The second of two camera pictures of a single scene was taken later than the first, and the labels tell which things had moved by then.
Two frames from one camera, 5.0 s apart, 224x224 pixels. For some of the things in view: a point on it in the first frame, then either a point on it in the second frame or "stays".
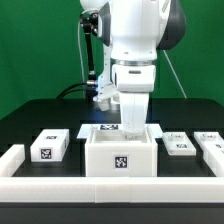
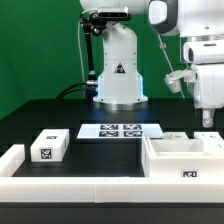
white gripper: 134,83 -> 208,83
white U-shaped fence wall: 109,189 stays
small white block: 212,145 stays
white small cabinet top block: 50,146 stays
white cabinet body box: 109,152 -> 181,158
